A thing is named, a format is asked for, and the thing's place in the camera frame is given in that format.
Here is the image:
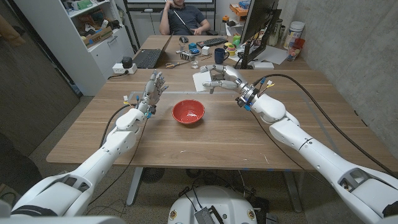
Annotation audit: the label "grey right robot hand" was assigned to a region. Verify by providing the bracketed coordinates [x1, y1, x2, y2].
[198, 64, 249, 95]

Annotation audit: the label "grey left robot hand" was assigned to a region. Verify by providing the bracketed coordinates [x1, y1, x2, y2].
[136, 68, 169, 114]

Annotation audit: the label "white cube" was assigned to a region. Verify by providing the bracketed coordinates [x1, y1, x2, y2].
[192, 71, 214, 93]

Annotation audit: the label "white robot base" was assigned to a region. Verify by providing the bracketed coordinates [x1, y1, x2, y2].
[167, 185, 258, 224]

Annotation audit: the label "red bowl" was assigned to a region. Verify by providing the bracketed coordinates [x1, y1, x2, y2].
[172, 99, 206, 125]

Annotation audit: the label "dark blue mug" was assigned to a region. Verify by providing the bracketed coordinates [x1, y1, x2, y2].
[214, 47, 230, 65]

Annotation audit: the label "dark laptop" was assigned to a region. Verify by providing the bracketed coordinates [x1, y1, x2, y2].
[132, 32, 174, 69]

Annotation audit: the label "flat white box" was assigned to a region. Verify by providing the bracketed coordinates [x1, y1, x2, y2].
[252, 61, 275, 70]

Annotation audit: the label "white power strip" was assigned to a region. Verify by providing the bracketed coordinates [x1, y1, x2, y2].
[112, 63, 138, 75]

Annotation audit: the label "black keyboard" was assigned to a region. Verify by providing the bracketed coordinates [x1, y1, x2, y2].
[196, 37, 228, 49]

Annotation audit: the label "wooden office desk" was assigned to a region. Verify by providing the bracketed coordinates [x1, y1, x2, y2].
[133, 34, 312, 71]

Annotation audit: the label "grey metal clips rack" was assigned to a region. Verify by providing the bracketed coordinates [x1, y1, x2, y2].
[179, 49, 195, 62]

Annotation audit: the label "white paper sheets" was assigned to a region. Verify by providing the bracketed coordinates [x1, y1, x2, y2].
[238, 45, 289, 65]

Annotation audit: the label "small clear jar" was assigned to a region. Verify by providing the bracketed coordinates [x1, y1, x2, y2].
[286, 46, 300, 62]

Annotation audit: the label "black monitor with stand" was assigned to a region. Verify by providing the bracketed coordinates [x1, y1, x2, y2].
[233, 0, 282, 70]

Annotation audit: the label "orange box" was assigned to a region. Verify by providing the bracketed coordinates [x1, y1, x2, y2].
[229, 2, 250, 17]

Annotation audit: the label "man in dark shirt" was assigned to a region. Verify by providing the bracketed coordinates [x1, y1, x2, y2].
[159, 0, 211, 36]

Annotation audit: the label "long thin grabber stick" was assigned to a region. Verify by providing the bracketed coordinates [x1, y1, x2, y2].
[164, 0, 194, 35]

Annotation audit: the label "open cardboard box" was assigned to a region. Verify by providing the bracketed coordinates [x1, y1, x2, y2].
[82, 26, 114, 49]

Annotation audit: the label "large white canister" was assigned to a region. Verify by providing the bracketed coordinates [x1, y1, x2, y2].
[283, 21, 306, 50]

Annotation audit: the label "black round floor device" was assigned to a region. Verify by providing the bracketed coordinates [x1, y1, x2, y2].
[141, 167, 165, 184]

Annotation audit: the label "white shelf cabinet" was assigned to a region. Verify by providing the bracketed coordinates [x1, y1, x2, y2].
[14, 0, 135, 96]

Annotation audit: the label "grey table leg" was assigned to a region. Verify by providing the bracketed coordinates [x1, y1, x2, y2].
[126, 167, 144, 207]
[282, 170, 303, 213]

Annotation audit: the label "green box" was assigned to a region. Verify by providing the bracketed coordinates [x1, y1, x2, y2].
[76, 0, 94, 10]

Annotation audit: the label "scissors with tan handles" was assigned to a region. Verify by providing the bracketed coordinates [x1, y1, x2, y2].
[165, 60, 190, 70]

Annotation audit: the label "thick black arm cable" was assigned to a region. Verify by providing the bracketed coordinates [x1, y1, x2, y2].
[99, 104, 138, 149]
[251, 73, 398, 180]

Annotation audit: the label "thin black wire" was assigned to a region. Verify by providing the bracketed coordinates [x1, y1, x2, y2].
[88, 117, 149, 207]
[249, 110, 331, 189]

